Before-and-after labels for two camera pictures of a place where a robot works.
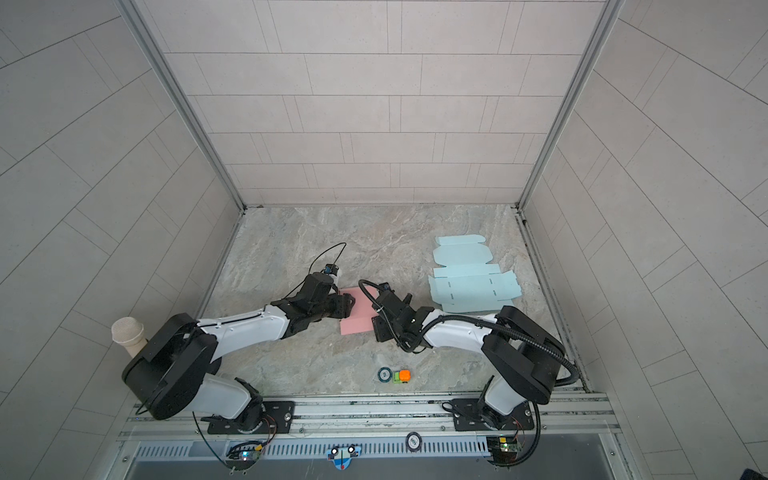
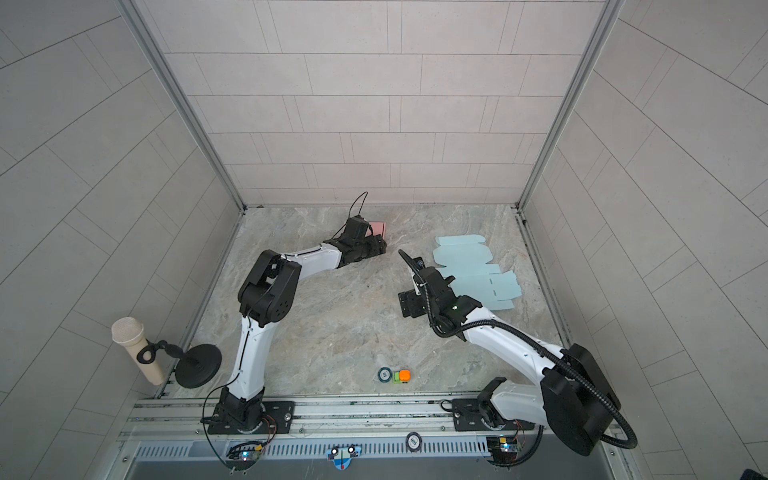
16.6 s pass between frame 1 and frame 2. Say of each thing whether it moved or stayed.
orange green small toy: stayed
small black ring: stayed
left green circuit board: stayed
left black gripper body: moved
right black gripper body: moved
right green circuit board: stayed
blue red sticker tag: stayed
